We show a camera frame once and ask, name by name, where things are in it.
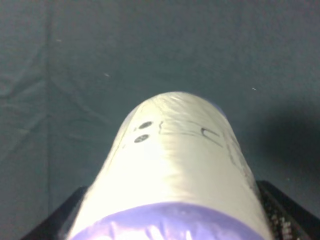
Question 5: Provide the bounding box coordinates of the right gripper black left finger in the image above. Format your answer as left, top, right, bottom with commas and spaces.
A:
21, 186, 88, 240

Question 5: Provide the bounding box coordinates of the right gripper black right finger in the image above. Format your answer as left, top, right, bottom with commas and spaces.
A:
256, 180, 320, 240

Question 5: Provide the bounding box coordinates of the purple trash bag roll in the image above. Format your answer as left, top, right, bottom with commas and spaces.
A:
67, 92, 274, 240

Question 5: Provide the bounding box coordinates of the black tablecloth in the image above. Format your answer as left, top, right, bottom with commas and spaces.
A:
0, 0, 320, 240

